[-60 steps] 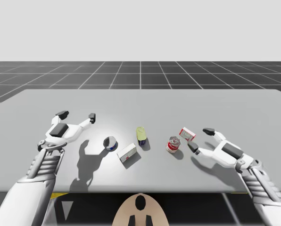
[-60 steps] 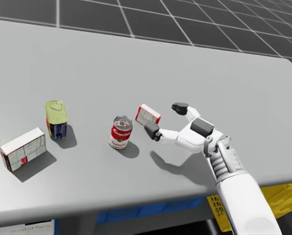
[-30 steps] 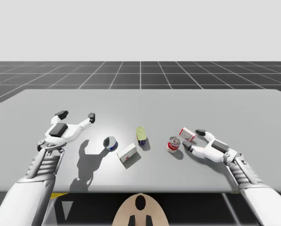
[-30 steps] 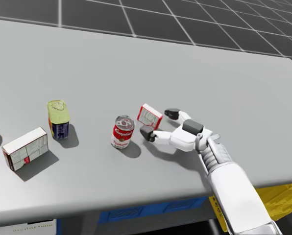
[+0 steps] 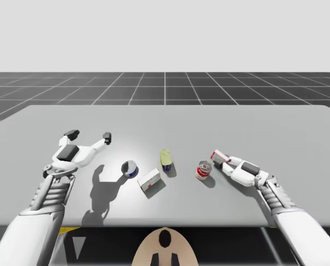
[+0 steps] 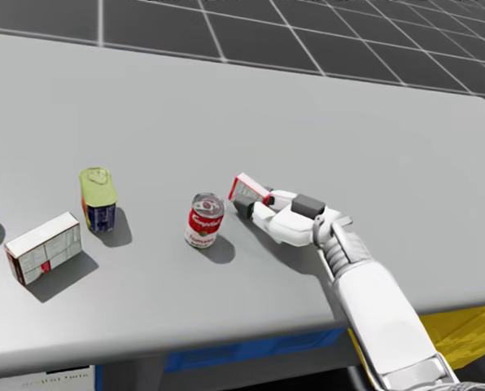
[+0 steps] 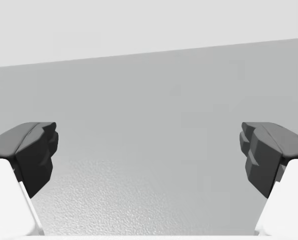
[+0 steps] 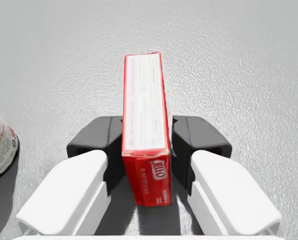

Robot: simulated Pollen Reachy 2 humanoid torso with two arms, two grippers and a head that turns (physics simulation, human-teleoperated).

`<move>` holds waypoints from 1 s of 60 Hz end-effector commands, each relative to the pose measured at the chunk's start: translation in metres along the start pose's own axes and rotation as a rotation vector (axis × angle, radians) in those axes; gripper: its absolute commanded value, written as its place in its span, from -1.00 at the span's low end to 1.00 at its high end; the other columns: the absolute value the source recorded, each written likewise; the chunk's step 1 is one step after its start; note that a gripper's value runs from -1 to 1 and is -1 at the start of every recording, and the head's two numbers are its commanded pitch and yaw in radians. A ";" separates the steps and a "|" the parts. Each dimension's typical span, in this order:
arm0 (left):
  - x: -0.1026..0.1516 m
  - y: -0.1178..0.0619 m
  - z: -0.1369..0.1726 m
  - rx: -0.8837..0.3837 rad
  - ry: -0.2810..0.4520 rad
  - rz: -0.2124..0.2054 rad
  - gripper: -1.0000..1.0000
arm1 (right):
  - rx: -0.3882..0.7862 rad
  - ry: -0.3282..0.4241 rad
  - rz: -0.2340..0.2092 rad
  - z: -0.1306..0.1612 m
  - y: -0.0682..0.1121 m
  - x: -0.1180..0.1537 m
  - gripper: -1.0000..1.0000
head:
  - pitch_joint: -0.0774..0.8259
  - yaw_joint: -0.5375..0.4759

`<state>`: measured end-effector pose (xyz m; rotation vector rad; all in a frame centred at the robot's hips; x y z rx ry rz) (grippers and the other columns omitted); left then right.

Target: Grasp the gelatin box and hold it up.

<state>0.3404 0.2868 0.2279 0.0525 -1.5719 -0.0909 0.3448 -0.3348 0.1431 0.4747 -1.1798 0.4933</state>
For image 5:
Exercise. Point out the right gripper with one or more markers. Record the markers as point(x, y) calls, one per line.
point(246, 173)

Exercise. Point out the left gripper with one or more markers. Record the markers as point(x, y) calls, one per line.
point(71, 156)

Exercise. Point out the red and white carton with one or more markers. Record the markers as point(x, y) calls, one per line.
point(219, 157)
point(149, 180)

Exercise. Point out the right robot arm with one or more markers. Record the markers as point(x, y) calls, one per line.
point(289, 216)

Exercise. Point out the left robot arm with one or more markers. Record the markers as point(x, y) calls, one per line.
point(40, 205)

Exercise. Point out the red and white can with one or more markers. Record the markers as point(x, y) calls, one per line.
point(203, 170)

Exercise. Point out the blue flat can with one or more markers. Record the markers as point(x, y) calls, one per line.
point(129, 169)

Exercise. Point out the tan robot part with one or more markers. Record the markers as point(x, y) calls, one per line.
point(165, 248)

